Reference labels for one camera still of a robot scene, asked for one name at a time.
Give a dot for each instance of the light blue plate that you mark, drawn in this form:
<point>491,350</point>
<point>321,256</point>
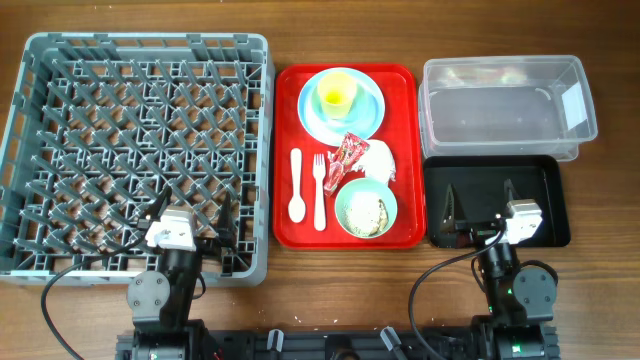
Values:
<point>330,136</point>

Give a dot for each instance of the yellow plastic cup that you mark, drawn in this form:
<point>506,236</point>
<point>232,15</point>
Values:
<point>337,91</point>

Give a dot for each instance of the red plastic tray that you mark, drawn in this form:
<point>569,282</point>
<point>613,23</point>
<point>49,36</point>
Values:
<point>395,123</point>

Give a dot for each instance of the black plastic tray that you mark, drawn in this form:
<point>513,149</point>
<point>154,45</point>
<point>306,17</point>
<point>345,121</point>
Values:
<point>478,183</point>

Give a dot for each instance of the rice and food scraps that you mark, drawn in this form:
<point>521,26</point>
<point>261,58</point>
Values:
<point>365,214</point>

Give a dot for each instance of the light blue bowl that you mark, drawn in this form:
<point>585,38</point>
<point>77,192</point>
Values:
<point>359,113</point>

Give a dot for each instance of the grey plastic dishwasher rack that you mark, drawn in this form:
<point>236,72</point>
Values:
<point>101,123</point>

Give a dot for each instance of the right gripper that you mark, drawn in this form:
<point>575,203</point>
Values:
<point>474,233</point>

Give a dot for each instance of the green bowl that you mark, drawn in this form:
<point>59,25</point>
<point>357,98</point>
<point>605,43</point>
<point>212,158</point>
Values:
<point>366,185</point>

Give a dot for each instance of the cream plastic spoon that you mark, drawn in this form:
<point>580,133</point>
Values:
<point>296,206</point>

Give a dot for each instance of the white napkin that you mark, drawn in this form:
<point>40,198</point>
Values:
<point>377,162</point>

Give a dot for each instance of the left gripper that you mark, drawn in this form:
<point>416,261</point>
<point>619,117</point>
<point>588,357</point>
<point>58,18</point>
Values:
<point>211,246</point>

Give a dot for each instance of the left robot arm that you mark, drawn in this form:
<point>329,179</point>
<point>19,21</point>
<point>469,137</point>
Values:
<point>161,299</point>

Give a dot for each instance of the red snack wrapper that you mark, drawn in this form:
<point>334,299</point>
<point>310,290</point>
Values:
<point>343,159</point>

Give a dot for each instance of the clear plastic bin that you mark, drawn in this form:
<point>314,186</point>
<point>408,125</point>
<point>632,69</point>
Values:
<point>505,105</point>

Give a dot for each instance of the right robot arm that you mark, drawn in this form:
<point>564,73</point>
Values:
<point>520,295</point>

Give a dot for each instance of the cream plastic fork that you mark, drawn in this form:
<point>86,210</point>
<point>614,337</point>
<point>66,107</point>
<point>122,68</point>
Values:
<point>319,172</point>

